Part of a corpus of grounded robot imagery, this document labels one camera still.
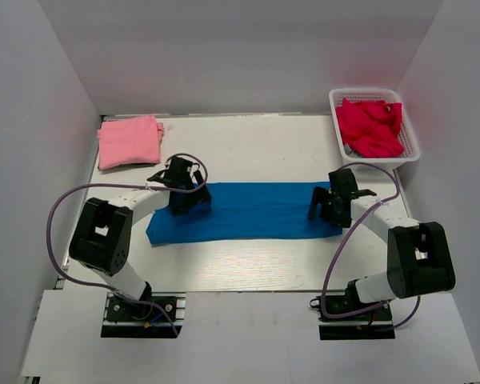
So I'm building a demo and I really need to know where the blue polo shirt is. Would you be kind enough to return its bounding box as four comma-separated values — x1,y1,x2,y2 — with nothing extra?
146,182,342,246

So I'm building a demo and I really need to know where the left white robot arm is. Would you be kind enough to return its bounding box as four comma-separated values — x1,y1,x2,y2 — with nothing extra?
69,167,211,301

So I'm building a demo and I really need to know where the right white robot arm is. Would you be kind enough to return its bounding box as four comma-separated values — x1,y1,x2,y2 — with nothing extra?
308,187,456,319

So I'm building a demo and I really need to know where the folded pink t shirt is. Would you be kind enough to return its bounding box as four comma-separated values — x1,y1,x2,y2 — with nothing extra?
97,115,165,170

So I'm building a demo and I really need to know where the crumpled red t shirt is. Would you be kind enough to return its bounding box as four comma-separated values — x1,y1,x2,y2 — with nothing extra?
335,98,404,158

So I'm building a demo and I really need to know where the white plastic basket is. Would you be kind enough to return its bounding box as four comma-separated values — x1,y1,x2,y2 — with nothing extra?
329,88,420,170

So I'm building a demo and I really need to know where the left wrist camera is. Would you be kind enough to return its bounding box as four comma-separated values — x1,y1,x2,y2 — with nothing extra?
165,156,193,188

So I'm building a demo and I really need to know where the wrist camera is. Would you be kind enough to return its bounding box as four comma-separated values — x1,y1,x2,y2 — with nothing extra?
329,168,358,196
165,156,193,188

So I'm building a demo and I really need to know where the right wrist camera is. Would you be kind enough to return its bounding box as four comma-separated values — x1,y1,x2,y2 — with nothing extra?
329,168,358,196

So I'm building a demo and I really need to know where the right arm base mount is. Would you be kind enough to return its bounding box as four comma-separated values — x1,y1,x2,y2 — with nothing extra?
310,296,395,341

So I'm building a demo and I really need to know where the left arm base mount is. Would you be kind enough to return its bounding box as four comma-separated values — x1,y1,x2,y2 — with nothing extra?
101,294,186,339

